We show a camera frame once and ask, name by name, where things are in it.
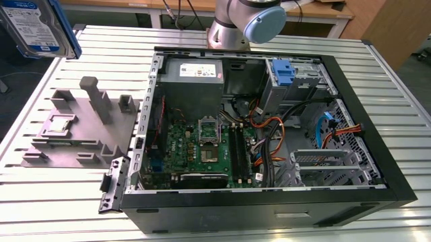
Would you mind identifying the orange power wire black plug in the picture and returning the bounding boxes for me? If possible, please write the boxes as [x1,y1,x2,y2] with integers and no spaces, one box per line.
[322,123,368,149]

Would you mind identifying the hard disk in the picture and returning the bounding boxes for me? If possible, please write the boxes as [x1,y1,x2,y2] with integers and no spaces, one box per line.
[0,0,83,60]

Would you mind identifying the silver disk bay cage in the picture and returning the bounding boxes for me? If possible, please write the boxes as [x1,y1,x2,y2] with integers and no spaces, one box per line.
[286,148,372,188]

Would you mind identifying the grey power supply unit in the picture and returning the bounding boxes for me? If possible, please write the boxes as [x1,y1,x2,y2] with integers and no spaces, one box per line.
[158,58,226,124]

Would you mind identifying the black RAM slot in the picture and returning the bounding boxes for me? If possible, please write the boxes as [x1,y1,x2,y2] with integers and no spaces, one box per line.
[238,123,254,184]
[229,123,245,184]

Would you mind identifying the CPU socket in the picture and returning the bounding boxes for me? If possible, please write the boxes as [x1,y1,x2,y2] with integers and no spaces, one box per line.
[201,147,225,164]

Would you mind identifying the green motherboard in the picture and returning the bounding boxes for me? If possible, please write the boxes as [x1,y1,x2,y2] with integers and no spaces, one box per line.
[139,117,268,190]

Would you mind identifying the black case fan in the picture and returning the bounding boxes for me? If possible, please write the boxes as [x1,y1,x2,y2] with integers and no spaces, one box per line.
[147,94,170,154]

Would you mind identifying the grey optical drive bay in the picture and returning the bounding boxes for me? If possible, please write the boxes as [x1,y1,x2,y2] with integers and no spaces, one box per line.
[265,59,338,116]

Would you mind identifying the black graphics card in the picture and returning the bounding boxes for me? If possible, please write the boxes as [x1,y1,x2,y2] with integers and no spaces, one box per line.
[170,172,230,190]

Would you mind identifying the blue plastic drive carrier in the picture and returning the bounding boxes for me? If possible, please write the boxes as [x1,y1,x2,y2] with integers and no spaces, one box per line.
[273,59,297,87]

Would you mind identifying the grey parts rack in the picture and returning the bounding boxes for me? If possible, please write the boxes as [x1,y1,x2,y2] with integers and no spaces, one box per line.
[21,76,145,168]

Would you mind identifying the black PC case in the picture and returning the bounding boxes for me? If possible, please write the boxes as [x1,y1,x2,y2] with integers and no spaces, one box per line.
[119,46,418,234]

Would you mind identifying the grey expansion slot retainer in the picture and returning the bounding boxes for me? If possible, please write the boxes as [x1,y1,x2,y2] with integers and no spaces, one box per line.
[98,155,133,215]

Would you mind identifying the green RAM stick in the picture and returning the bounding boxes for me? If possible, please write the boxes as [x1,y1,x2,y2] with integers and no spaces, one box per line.
[47,141,85,147]

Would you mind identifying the silver CPU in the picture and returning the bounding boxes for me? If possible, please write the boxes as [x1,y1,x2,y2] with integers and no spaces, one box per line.
[47,118,73,133]

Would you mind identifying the wooden cabinet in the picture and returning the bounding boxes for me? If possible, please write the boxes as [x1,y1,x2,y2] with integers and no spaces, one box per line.
[340,0,431,73]

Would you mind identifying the yellow black wire bundle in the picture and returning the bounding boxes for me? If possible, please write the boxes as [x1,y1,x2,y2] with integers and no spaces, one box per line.
[219,109,251,125]

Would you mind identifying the metal socket cover frame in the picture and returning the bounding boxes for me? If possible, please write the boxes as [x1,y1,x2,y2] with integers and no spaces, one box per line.
[198,117,223,146]

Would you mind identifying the red black twisted wire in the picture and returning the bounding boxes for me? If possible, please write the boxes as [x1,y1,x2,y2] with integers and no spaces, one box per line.
[151,97,167,149]

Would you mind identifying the orange red wire bundle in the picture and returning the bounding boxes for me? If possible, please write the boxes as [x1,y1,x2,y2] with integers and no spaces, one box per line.
[250,99,288,168]

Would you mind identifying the black cable bundle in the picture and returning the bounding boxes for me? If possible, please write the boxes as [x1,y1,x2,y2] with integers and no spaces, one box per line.
[262,97,338,189]

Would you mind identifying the blue data wire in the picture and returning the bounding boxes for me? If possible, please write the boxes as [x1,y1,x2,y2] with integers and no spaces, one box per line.
[317,112,340,149]

